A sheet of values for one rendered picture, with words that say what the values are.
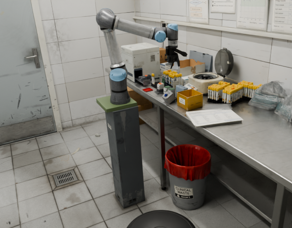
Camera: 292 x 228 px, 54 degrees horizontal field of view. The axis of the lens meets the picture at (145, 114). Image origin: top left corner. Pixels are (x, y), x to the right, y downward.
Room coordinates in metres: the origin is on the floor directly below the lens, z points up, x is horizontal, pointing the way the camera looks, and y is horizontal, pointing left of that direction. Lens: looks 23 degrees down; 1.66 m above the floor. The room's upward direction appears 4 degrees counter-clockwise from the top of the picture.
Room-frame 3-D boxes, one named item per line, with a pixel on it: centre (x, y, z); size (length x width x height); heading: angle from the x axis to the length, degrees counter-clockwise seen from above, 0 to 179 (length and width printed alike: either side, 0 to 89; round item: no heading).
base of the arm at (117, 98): (2.02, 0.18, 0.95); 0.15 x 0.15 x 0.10
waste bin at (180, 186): (1.97, -0.31, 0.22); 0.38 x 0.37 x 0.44; 25
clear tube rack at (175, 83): (2.40, -0.24, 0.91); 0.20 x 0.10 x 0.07; 25
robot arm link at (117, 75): (2.03, 0.18, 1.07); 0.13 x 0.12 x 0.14; 0
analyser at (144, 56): (2.72, 0.01, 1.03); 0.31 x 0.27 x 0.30; 25
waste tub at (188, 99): (1.91, -0.32, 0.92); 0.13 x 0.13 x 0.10; 27
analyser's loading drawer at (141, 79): (2.51, 0.02, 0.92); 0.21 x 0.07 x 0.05; 25
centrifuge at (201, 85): (2.22, -0.48, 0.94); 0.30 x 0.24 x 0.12; 106
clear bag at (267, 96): (1.83, -0.84, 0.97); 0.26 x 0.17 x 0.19; 43
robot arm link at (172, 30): (2.14, -0.23, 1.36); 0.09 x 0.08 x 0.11; 90
